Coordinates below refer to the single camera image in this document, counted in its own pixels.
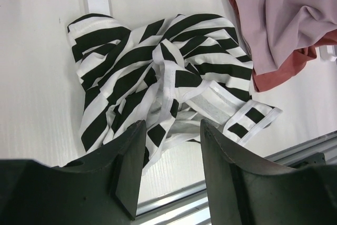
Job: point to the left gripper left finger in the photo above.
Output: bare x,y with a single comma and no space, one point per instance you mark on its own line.
103,185

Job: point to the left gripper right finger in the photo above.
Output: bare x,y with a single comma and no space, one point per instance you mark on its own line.
254,190

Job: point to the black white striped tank top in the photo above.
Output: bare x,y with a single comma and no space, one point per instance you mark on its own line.
172,74

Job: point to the rust red tank top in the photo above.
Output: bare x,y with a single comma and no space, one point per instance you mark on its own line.
276,74

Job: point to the pink tank top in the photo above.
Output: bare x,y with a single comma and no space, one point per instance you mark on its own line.
273,29

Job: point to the aluminium mounting rail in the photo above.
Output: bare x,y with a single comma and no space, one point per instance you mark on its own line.
190,205

